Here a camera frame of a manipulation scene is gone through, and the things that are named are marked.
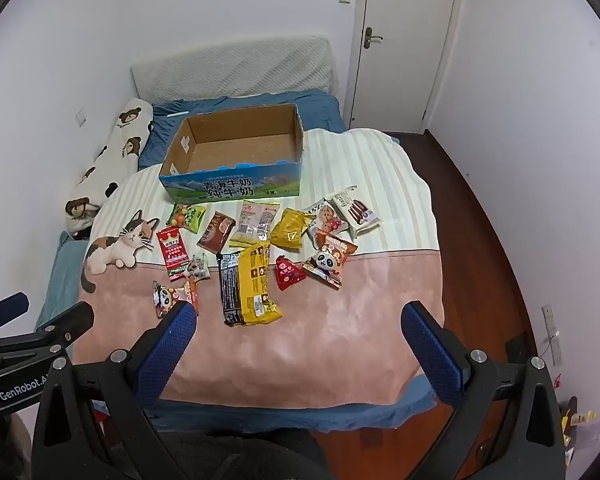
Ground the bag of colourful packets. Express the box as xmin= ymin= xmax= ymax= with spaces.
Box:
xmin=560 ymin=395 xmax=598 ymax=451

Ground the beige oat cookie packet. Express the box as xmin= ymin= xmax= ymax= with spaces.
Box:
xmin=304 ymin=199 xmax=348 ymax=241

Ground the green colourful candy packet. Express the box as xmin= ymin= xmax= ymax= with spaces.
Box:
xmin=166 ymin=201 xmax=208 ymax=234

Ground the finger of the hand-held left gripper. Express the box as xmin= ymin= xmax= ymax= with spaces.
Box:
xmin=36 ymin=302 xmax=95 ymax=349
xmin=0 ymin=293 xmax=30 ymax=336

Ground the orange panda snack packet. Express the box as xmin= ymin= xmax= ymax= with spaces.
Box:
xmin=301 ymin=232 xmax=359 ymax=289

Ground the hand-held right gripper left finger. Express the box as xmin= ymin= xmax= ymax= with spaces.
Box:
xmin=31 ymin=301 xmax=199 ymax=480

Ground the clear beige snack packet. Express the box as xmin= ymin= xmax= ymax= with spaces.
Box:
xmin=228 ymin=200 xmax=281 ymax=250

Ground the blue bedsheet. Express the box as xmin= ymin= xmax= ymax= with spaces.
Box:
xmin=35 ymin=89 xmax=438 ymax=433

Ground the small silver snack packet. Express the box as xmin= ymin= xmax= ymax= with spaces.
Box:
xmin=186 ymin=254 xmax=212 ymax=281

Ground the white power strip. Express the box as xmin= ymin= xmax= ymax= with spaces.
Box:
xmin=541 ymin=304 xmax=563 ymax=367

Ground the small orange panda packet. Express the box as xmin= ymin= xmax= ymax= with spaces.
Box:
xmin=151 ymin=280 xmax=201 ymax=318

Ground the black snack packet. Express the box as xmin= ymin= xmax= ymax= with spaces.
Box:
xmin=216 ymin=251 xmax=246 ymax=327

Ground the red triangular snack packet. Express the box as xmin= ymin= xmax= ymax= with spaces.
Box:
xmin=274 ymin=255 xmax=308 ymax=292

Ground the large yellow snack packet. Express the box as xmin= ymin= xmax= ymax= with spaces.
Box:
xmin=237 ymin=241 xmax=284 ymax=326

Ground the cat print striped blanket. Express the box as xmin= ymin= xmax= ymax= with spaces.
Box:
xmin=72 ymin=127 xmax=446 ymax=406

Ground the dark cloth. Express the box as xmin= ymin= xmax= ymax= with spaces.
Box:
xmin=145 ymin=427 xmax=331 ymax=480

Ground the brown snack packet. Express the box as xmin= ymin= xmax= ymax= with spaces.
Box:
xmin=196 ymin=211 xmax=237 ymax=253

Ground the blue printed cardboard box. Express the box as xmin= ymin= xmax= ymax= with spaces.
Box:
xmin=158 ymin=104 xmax=305 ymax=203

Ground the small yellow snack packet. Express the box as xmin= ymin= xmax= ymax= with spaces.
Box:
xmin=269 ymin=207 xmax=315 ymax=252

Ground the bear print bolster pillow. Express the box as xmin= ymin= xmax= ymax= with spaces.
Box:
xmin=64 ymin=97 xmax=155 ymax=233

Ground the white door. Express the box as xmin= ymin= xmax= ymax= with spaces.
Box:
xmin=345 ymin=0 xmax=468 ymax=133

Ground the grey quilted pillow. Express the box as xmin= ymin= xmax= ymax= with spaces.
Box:
xmin=130 ymin=36 xmax=335 ymax=103

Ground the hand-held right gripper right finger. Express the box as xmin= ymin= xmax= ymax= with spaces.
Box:
xmin=401 ymin=301 xmax=566 ymax=480

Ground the white chocolate biscuit packet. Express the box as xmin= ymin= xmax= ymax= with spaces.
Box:
xmin=328 ymin=186 xmax=383 ymax=238

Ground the long red snack packet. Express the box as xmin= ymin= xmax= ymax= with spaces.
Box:
xmin=155 ymin=226 xmax=191 ymax=282

